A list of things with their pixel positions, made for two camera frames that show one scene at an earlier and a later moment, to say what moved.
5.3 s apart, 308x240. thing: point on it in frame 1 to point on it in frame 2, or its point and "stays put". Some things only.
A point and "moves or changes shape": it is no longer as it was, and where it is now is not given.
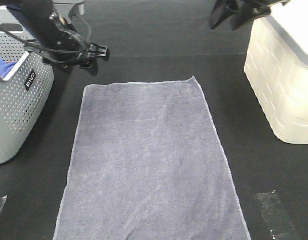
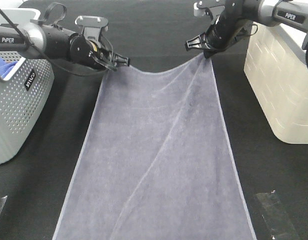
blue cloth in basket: x=2 y=67 stays put
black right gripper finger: x=245 y=15 to x=209 y=52
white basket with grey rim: x=279 y=68 stays put
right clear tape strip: x=276 y=219 stays put
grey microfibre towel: x=149 y=165 moves or changes shape
